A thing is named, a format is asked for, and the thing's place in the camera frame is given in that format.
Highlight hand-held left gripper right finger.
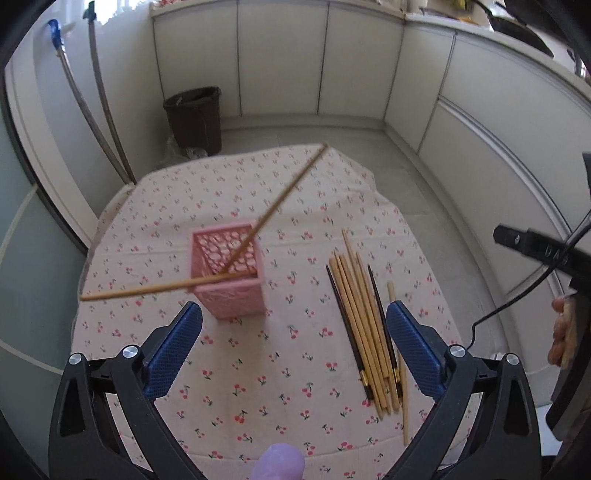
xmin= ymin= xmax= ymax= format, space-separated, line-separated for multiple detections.
xmin=385 ymin=300 xmax=542 ymax=480

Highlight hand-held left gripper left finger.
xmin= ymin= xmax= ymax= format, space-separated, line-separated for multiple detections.
xmin=48 ymin=301 xmax=206 ymax=480

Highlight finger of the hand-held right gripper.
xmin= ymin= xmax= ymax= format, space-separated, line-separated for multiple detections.
xmin=493 ymin=224 xmax=580 ymax=269

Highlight pile of wooden chopsticks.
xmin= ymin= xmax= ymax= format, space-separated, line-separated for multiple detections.
xmin=329 ymin=227 xmax=411 ymax=446

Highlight black chopstick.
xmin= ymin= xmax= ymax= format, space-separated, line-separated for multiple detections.
xmin=368 ymin=265 xmax=402 ymax=385
xmin=325 ymin=264 xmax=375 ymax=401

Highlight light bamboo chopstick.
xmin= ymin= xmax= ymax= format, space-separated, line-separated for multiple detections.
xmin=80 ymin=271 xmax=257 ymax=302
xmin=225 ymin=143 xmax=329 ymax=274

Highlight pink perforated utensil basket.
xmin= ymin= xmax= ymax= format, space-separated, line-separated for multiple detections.
xmin=191 ymin=220 xmax=266 ymax=320

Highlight person's right hand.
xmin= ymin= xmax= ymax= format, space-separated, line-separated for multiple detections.
xmin=548 ymin=295 xmax=578 ymax=370

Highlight cherry print tablecloth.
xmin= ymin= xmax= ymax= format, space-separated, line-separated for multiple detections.
xmin=71 ymin=143 xmax=467 ymax=480

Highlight white kitchen base cabinets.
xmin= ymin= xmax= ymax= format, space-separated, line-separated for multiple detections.
xmin=150 ymin=0 xmax=591 ymax=352

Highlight lilac rounded object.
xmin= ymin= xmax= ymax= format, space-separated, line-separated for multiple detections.
xmin=262 ymin=443 xmax=306 ymax=480

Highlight frosted glass sliding door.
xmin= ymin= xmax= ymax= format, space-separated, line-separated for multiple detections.
xmin=0 ymin=69 xmax=93 ymax=416

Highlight clear plastic bag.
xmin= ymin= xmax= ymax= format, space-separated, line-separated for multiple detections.
xmin=159 ymin=136 xmax=208 ymax=169

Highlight black wok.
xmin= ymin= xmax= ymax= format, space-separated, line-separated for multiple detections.
xmin=471 ymin=0 xmax=555 ymax=58

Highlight dark brown trash bin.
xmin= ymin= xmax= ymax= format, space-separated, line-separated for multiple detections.
xmin=163 ymin=87 xmax=223 ymax=157

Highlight dark-capped mop pole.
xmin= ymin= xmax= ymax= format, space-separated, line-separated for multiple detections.
xmin=83 ymin=2 xmax=137 ymax=183

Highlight black cable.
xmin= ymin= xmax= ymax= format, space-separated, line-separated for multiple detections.
xmin=468 ymin=208 xmax=591 ymax=352

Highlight blue-handled mop pole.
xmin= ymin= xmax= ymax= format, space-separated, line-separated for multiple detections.
xmin=46 ymin=19 xmax=134 ymax=185

